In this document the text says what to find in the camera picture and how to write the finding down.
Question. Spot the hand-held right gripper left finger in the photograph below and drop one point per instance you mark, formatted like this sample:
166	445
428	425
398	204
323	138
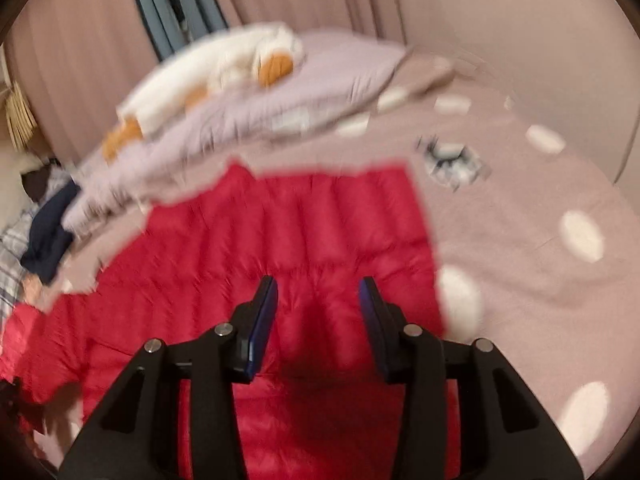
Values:
259	330

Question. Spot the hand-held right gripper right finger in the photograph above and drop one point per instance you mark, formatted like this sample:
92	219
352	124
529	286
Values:
376	330

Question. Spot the red down jacket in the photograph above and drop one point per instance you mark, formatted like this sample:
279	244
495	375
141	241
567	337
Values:
280	240

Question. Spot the pink polka dot bed sheet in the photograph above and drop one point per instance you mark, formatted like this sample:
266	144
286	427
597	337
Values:
520	230

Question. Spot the black and white sheet print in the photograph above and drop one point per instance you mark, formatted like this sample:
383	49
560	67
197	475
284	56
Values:
452	162

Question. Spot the lilac pillow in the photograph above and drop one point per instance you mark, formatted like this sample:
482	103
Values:
240	125

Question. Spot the dark navy garment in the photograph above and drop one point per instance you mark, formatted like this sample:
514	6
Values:
47	232

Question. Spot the plaid cloth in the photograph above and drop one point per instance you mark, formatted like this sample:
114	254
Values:
10	255

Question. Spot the white and orange plush toy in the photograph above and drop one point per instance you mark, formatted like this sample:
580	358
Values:
210	67

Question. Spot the straw broom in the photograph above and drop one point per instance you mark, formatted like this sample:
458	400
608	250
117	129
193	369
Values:
17	117

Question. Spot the blue-grey window frame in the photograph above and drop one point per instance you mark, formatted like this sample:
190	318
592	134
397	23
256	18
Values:
175	5

